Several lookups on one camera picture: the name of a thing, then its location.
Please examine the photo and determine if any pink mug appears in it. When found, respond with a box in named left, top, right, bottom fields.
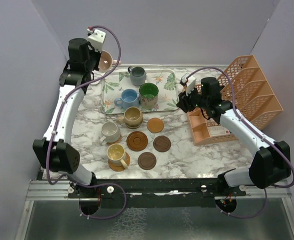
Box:
left=94, top=50, right=122, bottom=73

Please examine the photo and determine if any orange plastic file organizer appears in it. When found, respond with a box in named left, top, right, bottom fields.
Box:
left=187, top=55, right=283, bottom=146

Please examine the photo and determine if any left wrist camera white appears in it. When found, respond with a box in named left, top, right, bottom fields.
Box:
left=87, top=28, right=106, bottom=53

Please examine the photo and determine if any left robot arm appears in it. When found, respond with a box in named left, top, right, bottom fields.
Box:
left=33, top=38, right=100, bottom=198

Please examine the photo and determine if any grey blue mug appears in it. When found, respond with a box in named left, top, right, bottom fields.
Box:
left=127, top=66, right=146, bottom=86

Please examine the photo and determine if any aluminium rail frame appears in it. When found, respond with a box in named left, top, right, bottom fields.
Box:
left=14, top=65, right=294, bottom=240

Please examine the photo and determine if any green floral mug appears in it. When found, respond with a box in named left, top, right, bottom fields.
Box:
left=139, top=82, right=159, bottom=110

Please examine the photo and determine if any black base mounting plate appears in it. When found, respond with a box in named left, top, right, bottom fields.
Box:
left=68, top=178, right=245, bottom=209

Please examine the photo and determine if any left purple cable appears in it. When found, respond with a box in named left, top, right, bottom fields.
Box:
left=46, top=25, right=127, bottom=220

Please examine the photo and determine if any yellow mug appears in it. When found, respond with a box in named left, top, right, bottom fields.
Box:
left=107, top=143, right=128, bottom=169

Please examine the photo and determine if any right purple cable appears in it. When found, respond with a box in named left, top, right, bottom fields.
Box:
left=181, top=66, right=294, bottom=219

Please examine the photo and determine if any light blue mug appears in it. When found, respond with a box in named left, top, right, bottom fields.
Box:
left=114, top=89, right=140, bottom=110

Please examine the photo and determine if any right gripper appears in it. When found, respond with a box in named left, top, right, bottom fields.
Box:
left=177, top=84, right=209, bottom=113

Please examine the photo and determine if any tan brown mug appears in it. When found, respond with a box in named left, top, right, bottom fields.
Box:
left=116, top=106, right=143, bottom=129

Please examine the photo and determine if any dark walnut coaster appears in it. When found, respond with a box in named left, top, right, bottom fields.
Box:
left=138, top=152, right=157, bottom=170
left=153, top=135, right=171, bottom=153

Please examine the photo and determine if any light wood coaster right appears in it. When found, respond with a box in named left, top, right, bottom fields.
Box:
left=147, top=117, right=164, bottom=133

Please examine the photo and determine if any large brown wood coaster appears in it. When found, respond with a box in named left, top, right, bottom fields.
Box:
left=126, top=131, right=148, bottom=152

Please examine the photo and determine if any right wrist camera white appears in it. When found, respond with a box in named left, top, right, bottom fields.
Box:
left=180, top=73, right=196, bottom=96

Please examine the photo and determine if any dark walnut coaster front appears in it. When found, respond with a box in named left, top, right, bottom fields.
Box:
left=138, top=152, right=157, bottom=170

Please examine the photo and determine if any stapler box in organizer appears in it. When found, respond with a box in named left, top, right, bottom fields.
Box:
left=206, top=119, right=230, bottom=137

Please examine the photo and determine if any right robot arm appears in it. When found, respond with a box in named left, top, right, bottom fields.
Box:
left=177, top=76, right=291, bottom=196

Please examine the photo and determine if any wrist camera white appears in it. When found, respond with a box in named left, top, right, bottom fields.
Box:
left=87, top=28, right=106, bottom=53
left=180, top=73, right=196, bottom=96

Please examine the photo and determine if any woven rattan coaster front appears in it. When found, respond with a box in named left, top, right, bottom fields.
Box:
left=108, top=153, right=130, bottom=172

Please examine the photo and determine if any purple cable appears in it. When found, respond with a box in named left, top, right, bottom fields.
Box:
left=181, top=66, right=294, bottom=219
left=46, top=25, right=127, bottom=220

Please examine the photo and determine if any white cream mug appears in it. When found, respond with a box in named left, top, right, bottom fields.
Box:
left=100, top=121, right=121, bottom=145

